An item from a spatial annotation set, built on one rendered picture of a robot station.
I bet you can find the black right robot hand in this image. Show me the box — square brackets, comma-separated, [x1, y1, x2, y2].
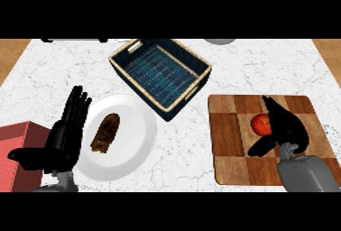
[247, 95, 310, 158]

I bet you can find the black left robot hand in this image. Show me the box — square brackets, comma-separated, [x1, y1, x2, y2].
[8, 85, 93, 176]

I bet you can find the red tomato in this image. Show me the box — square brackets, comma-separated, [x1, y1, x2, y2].
[251, 113, 274, 137]

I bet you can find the checkered wooden cutting board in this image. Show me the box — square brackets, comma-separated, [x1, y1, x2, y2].
[207, 94, 341, 187]

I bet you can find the dark blue wicker basket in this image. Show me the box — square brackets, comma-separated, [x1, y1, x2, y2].
[108, 39, 213, 123]

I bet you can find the brown food piece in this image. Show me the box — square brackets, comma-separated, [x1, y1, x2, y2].
[89, 112, 122, 154]

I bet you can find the red box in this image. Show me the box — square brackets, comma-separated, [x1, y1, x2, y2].
[0, 121, 54, 193]

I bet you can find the white round plate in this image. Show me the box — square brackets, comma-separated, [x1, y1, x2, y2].
[76, 94, 158, 182]

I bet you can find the white appliance with black feet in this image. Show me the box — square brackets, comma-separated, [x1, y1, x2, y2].
[40, 38, 135, 43]

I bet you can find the grey round object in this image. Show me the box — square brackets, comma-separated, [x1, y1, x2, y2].
[203, 38, 238, 46]

